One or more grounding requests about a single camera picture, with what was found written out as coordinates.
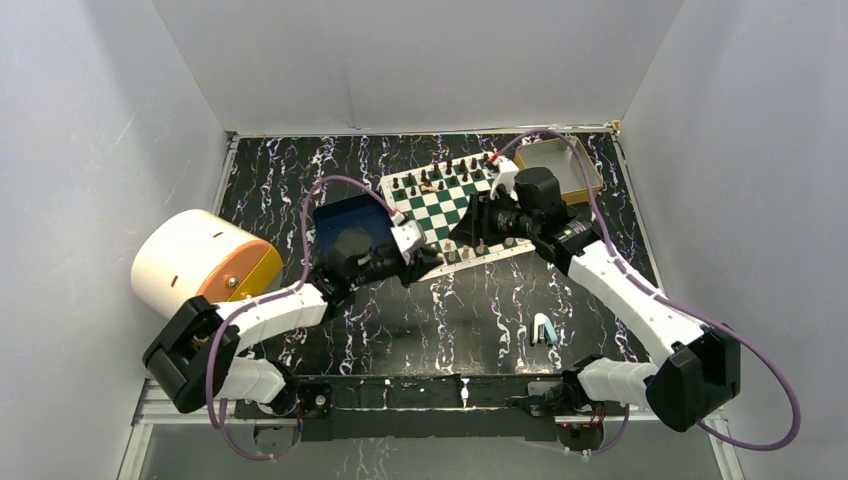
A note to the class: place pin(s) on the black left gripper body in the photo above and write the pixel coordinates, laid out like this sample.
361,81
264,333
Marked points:
383,266

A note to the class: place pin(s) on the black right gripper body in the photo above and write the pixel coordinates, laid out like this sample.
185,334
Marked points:
503,220

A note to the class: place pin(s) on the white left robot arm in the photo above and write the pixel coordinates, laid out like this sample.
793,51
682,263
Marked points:
198,355

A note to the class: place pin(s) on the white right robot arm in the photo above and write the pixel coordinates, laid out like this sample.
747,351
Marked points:
693,369

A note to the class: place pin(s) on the green white chess board mat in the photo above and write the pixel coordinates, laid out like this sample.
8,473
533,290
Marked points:
439,212

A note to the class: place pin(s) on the dark blue tin box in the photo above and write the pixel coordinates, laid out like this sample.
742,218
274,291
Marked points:
363,212

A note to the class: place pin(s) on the gold tin box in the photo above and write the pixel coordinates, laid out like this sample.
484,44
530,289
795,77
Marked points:
564,165

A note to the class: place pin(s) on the small white blue stapler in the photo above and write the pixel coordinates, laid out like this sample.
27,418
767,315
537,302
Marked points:
543,331

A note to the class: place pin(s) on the white orange cylindrical appliance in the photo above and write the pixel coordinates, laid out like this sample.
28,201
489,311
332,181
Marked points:
196,253

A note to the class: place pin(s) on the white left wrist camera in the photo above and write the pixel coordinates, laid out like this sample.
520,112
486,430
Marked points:
409,236

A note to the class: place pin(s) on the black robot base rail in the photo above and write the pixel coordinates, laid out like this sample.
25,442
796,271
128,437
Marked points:
535,408

